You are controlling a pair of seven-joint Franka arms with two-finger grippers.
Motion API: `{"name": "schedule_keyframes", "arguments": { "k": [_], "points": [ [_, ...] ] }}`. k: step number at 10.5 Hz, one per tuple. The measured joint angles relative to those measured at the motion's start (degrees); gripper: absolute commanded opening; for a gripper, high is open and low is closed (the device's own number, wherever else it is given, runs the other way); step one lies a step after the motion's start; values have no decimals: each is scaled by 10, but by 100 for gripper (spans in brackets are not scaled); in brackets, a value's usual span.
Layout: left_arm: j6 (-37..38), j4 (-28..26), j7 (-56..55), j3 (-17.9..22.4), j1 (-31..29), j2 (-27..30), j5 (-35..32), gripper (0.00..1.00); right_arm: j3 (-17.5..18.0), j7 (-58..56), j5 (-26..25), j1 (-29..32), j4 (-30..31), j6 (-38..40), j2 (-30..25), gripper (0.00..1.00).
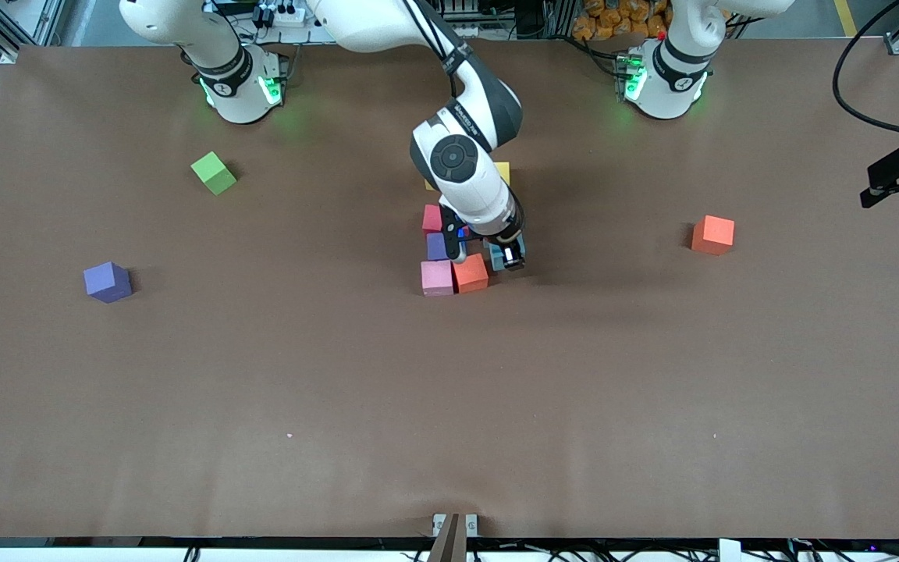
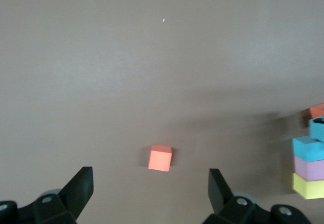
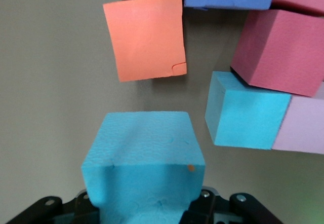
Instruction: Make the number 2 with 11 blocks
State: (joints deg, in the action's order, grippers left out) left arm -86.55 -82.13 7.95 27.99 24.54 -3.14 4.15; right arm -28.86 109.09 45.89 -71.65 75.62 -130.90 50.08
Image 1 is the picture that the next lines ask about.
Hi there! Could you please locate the blue foam cube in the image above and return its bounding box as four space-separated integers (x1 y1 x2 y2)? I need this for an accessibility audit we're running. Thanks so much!
484 233 529 273

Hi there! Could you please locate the orange foam cube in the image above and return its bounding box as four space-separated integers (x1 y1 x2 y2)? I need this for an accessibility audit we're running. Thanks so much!
452 252 490 295
691 215 736 256

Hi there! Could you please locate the pink foam cube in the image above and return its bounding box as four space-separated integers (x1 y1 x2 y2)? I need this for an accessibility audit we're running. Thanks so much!
421 260 456 297

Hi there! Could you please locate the pile of orange objects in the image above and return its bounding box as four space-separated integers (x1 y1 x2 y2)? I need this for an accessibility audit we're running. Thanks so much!
572 0 673 41

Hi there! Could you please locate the green foam cube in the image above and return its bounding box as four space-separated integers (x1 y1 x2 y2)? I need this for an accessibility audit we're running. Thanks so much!
190 151 238 196

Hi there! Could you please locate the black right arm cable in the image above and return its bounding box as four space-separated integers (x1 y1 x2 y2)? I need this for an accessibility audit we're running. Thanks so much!
414 0 470 75

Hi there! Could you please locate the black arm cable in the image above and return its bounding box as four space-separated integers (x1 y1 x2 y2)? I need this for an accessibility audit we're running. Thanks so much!
832 0 899 149
414 0 470 75

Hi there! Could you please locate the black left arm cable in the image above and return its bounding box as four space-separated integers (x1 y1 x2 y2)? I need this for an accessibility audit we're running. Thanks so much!
832 0 899 149

